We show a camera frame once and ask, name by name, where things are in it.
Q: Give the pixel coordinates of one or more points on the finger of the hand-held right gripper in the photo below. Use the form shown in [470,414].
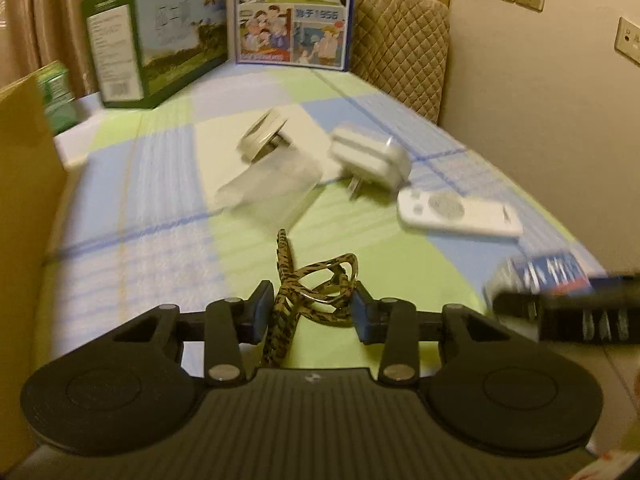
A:
[617,284]
[517,306]

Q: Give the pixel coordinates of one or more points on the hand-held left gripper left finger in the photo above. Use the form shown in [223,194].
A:
[262,312]

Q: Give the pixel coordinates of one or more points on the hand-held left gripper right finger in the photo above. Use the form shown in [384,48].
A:
[362,317]

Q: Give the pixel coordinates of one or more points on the blue white packet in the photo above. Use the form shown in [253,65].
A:
[545,272]

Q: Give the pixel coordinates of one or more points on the white power adapter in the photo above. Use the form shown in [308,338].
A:
[367,157]

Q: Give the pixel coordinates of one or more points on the brown cardboard box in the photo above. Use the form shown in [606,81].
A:
[25,260]

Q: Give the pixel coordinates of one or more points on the white remote control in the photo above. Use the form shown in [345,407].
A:
[450,212]

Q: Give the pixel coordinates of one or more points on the frosted plastic container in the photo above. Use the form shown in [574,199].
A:
[272,190]

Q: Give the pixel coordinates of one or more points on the small white plug adapter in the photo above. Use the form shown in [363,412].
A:
[260,132]

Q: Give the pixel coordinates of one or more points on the chair with quilted cover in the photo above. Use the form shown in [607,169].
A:
[400,45]

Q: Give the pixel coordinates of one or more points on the green carton pack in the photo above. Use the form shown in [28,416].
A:
[57,97]

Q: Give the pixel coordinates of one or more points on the blue milk carton box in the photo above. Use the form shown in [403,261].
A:
[295,15]

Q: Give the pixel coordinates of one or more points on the green milk carton box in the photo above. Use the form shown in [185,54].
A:
[150,35]

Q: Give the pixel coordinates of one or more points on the beige curtain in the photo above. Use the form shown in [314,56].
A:
[50,10]

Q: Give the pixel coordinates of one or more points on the beige wall outlet plate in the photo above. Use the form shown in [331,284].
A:
[629,40]

